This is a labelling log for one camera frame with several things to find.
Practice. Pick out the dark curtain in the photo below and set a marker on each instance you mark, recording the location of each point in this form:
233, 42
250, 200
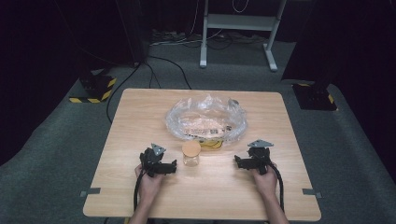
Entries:
46, 62
348, 46

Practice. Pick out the yellow printed packet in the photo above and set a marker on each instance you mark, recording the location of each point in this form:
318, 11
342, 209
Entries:
211, 144

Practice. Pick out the pale packet with label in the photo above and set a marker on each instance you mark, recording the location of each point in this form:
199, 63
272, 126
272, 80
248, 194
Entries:
205, 126

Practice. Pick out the person's right hand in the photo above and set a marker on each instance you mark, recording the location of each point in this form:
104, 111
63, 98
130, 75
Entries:
265, 183

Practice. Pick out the white metal stand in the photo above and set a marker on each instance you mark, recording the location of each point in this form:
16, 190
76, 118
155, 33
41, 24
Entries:
239, 22

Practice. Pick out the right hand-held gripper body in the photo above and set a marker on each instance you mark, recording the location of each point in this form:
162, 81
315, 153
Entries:
259, 157

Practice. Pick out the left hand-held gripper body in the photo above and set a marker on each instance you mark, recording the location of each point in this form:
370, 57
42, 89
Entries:
151, 159

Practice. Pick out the clear plastic bag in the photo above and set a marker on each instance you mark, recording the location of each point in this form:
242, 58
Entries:
177, 119

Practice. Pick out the person's left hand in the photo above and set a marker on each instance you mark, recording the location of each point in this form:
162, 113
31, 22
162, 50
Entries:
149, 186

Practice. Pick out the black yellow striped stand base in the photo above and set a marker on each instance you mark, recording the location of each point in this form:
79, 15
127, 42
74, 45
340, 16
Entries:
96, 88
314, 98

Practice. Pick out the grey table bracket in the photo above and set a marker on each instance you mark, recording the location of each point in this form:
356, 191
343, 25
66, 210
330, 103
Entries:
91, 191
311, 192

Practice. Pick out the glass jar with cork lid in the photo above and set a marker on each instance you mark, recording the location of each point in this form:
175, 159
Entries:
191, 154

